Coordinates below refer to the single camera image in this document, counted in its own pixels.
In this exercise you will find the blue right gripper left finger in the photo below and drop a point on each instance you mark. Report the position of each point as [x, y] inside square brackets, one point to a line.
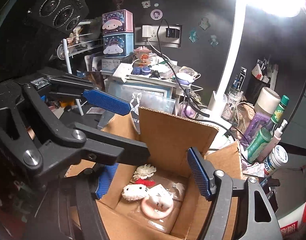
[105, 179]

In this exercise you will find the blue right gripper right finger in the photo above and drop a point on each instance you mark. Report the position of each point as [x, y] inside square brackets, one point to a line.
[202, 172]

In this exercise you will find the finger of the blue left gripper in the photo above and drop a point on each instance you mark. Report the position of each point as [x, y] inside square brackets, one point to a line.
[107, 102]

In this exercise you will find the white fabric flower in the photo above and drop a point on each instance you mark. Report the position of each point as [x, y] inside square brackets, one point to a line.
[144, 172]

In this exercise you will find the white crochet kitty plush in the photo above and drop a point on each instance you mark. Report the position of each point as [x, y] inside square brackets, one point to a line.
[133, 192]

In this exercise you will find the red white plush charm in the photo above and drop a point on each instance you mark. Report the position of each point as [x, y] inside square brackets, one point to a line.
[147, 182]

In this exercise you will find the brown cardboard box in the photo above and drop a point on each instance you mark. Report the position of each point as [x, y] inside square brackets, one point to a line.
[168, 138]

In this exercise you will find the clear plastic zip bag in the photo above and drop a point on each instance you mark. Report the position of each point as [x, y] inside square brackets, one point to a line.
[148, 100]

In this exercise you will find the blue character storage box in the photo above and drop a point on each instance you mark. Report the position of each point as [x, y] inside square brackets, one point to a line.
[118, 45]

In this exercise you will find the green tube bottle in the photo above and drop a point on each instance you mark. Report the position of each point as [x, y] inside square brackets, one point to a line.
[262, 138]

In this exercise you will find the small anime figurine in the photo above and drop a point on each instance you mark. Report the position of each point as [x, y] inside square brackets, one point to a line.
[142, 55]

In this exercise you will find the pink character storage box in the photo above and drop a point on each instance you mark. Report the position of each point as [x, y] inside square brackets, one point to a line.
[116, 22]

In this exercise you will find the white blue pill bottle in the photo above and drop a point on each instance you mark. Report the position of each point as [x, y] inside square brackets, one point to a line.
[277, 158]

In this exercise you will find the purple card box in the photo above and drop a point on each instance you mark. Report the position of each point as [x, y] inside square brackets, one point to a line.
[257, 122]

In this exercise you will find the green glass bottle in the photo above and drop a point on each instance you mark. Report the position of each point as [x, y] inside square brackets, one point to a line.
[278, 113]

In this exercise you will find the white cylinder container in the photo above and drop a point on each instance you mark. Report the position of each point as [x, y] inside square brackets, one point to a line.
[267, 101]

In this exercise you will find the red lidded white cup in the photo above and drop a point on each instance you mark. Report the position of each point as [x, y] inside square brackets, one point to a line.
[293, 223]

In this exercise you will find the white desk lamp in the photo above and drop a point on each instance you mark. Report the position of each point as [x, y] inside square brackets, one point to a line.
[278, 8]

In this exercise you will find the white wire rack shelf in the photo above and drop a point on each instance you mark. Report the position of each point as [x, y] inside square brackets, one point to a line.
[76, 43]

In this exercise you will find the white wall socket panel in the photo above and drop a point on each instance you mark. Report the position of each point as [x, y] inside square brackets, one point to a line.
[147, 34]

